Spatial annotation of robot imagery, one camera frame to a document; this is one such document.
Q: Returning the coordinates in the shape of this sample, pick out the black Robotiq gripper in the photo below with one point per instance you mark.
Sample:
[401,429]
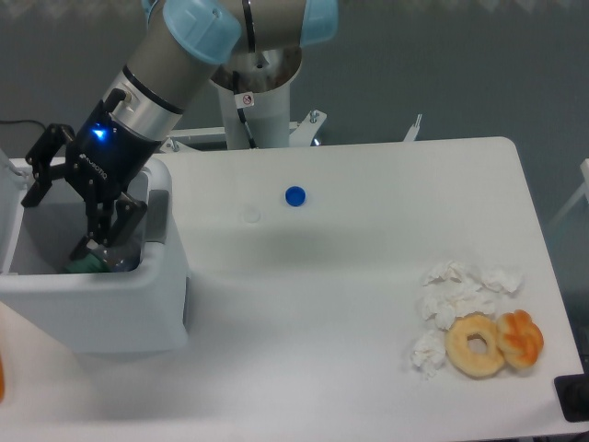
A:
[101,161]

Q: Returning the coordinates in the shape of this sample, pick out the clear plastic bottle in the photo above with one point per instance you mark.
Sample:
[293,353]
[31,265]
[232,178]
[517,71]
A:
[105,260]

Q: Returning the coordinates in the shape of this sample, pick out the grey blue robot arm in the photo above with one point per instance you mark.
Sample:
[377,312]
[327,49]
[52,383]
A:
[185,44]

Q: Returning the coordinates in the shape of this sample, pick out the white trash can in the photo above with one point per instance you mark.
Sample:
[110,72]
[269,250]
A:
[121,299]

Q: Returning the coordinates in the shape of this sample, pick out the white bottle cap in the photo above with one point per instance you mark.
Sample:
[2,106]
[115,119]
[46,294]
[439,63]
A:
[251,215]

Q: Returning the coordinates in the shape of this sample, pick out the blue bottle cap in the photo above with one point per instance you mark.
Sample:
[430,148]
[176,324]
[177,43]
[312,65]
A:
[295,196]

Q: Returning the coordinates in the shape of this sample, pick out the orange object at edge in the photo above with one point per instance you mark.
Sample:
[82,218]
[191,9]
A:
[2,381]

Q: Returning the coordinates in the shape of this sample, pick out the crumpled white tissue middle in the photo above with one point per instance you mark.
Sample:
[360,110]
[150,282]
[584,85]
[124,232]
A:
[444,304]

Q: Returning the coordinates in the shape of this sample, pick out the crumpled white tissue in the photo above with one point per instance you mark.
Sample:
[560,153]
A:
[428,354]
[444,304]
[455,271]
[503,280]

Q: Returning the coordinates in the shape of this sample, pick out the crumpled white tissue top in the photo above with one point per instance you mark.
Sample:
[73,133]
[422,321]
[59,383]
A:
[455,271]

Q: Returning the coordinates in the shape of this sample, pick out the crumpled white tissue bottom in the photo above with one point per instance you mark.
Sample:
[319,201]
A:
[428,354]

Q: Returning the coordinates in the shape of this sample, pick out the crumpled white tissue right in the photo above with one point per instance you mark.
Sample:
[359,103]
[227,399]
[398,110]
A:
[503,280]

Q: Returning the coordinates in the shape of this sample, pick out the orange glazed twisted bun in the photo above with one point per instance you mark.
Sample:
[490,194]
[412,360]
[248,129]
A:
[519,339]

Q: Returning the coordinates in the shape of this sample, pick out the black device at edge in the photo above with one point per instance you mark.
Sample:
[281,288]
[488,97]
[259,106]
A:
[572,391]

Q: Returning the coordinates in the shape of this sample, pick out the plain ring donut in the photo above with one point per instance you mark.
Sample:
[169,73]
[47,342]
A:
[471,346]

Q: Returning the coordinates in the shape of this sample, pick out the white frame at right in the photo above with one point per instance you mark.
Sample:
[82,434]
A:
[581,193]

